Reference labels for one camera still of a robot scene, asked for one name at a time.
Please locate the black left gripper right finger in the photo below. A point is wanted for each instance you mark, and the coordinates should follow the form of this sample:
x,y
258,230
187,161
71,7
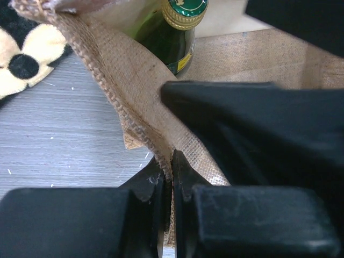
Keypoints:
x,y
248,221

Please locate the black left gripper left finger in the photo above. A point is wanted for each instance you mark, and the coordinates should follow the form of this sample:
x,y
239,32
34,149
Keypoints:
x,y
127,221

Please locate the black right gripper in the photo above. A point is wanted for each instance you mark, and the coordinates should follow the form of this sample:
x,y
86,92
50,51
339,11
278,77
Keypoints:
x,y
260,134

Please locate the dark green glass bottle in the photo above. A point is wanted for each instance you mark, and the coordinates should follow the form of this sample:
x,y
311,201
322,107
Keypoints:
x,y
169,33

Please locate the tan jute canvas bag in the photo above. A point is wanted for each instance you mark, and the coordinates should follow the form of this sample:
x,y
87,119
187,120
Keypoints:
x,y
129,75

